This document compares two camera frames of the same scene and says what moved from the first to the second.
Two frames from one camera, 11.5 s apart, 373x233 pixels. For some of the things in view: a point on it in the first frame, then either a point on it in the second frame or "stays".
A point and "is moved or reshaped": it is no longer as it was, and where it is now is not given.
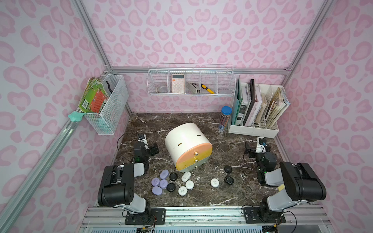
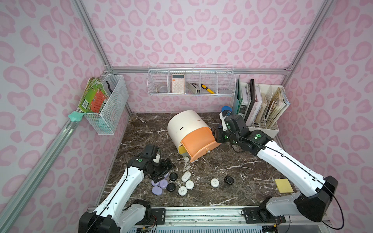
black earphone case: (228, 179) stays
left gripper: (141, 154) -> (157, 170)
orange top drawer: (193, 151) is moved or reshaped
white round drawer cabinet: (188, 147) -> (183, 122)
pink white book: (256, 107) stays
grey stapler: (194, 87) stays
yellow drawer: (194, 159) -> (181, 149)
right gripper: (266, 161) -> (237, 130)
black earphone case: (171, 187) stays
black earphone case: (173, 176) stays
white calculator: (178, 83) stays
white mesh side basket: (107, 122) stays
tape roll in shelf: (161, 89) stays
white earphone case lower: (182, 191) stays
